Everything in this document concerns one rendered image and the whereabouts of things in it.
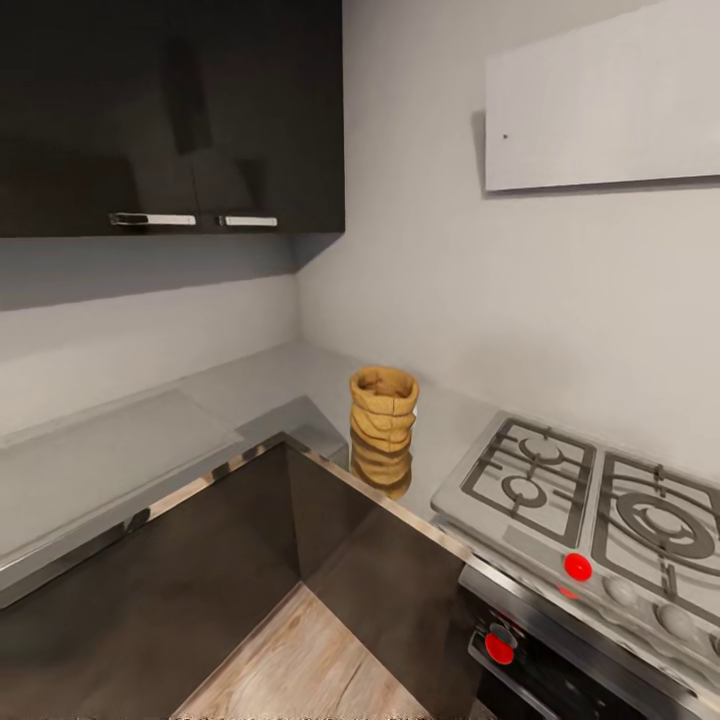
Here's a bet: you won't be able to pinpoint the popcorn bag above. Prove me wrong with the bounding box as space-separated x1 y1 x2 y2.
349 365 421 453

